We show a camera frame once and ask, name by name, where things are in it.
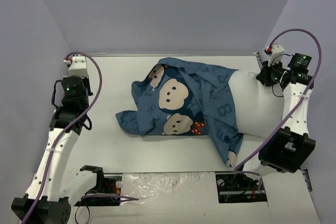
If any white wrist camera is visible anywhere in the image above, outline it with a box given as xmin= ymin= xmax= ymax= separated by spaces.
xmin=67 ymin=55 xmax=89 ymax=79
xmin=265 ymin=45 xmax=285 ymax=67

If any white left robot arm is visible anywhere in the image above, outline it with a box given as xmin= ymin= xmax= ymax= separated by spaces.
xmin=11 ymin=75 xmax=106 ymax=223

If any black thin wire loop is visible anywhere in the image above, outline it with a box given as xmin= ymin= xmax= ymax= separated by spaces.
xmin=75 ymin=205 xmax=92 ymax=224

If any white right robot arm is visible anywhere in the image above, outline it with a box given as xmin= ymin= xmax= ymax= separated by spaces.
xmin=229 ymin=49 xmax=316 ymax=189

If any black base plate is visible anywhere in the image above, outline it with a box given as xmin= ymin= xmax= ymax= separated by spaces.
xmin=215 ymin=173 xmax=267 ymax=204
xmin=75 ymin=165 xmax=122 ymax=207

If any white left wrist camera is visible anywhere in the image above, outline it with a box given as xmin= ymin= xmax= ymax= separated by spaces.
xmin=67 ymin=55 xmax=89 ymax=79

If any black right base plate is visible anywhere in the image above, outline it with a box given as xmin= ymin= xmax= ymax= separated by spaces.
xmin=215 ymin=173 xmax=267 ymax=204

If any blue letter print pillowcase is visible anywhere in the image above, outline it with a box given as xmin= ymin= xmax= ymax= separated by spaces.
xmin=116 ymin=57 xmax=243 ymax=167

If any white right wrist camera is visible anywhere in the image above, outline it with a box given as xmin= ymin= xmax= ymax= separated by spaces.
xmin=265 ymin=45 xmax=285 ymax=67

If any white pillow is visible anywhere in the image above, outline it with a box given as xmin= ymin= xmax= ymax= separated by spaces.
xmin=228 ymin=70 xmax=284 ymax=138

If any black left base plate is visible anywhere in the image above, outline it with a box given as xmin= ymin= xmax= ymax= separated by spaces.
xmin=75 ymin=165 xmax=122 ymax=207

